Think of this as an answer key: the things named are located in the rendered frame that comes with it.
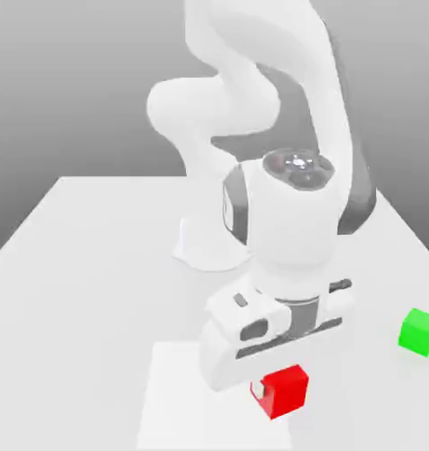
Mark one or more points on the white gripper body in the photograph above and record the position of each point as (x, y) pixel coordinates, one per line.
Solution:
(221, 366)

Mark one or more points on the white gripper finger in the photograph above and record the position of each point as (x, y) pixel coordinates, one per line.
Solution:
(258, 389)

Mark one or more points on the small red cube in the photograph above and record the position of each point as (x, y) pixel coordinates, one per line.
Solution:
(288, 391)

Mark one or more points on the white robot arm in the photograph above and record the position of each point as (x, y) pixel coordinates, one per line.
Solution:
(291, 225)

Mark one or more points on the small green cube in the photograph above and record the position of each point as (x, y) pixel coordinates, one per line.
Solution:
(418, 333)

